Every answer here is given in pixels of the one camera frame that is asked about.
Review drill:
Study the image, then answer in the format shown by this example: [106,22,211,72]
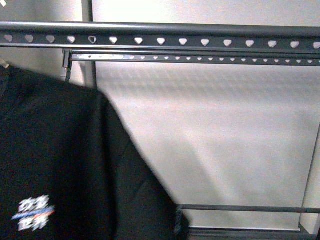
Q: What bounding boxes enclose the black clothes drying rack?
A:
[0,21,320,240]

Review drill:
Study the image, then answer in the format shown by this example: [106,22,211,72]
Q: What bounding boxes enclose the black t-shirt with logo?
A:
[0,66,189,240]

